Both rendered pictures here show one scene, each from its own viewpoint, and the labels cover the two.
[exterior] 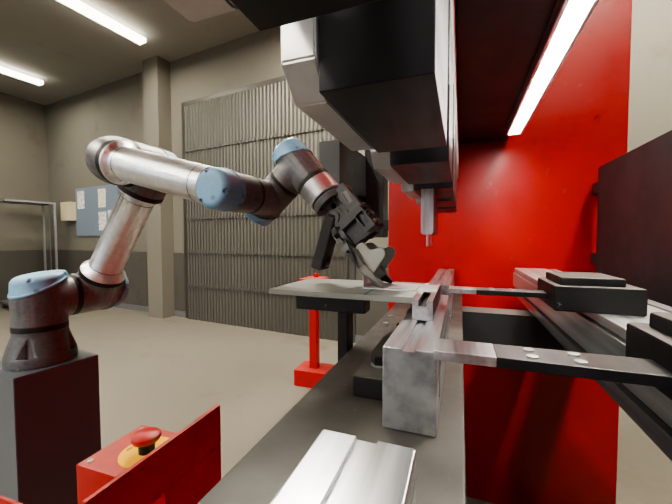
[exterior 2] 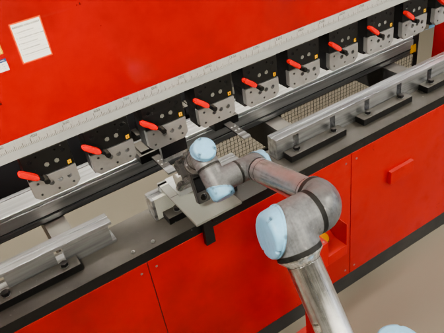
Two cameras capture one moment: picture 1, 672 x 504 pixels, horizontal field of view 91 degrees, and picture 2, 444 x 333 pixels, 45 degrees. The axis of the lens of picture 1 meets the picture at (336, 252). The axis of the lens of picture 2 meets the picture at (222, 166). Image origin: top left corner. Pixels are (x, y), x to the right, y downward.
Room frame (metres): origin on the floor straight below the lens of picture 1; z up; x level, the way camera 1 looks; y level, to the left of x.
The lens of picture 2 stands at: (1.69, 1.02, 2.15)
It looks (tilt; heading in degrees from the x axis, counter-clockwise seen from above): 35 degrees down; 222
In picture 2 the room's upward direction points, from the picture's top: 9 degrees counter-clockwise
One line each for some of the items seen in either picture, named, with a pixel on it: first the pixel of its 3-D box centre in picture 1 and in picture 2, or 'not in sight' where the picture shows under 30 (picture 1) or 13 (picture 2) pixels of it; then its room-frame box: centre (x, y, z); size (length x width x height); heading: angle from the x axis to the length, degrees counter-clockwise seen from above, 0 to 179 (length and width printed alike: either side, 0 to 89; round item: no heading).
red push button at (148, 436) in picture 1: (146, 443); not in sight; (0.48, 0.28, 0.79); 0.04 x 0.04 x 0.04
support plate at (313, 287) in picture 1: (351, 288); (199, 195); (0.65, -0.03, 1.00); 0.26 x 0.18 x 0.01; 69
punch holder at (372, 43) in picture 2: not in sight; (372, 28); (-0.31, 0.18, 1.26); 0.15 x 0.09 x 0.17; 159
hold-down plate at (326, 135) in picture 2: not in sight; (315, 143); (0.05, 0.10, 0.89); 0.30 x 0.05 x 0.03; 159
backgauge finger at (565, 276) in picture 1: (531, 288); (156, 155); (0.55, -0.33, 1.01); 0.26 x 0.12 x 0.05; 69
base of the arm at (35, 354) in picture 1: (41, 341); not in sight; (0.87, 0.78, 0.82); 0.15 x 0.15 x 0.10
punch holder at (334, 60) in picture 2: not in sight; (336, 44); (-0.13, 0.11, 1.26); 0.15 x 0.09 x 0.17; 159
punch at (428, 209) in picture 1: (429, 219); (173, 147); (0.60, -0.17, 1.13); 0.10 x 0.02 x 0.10; 159
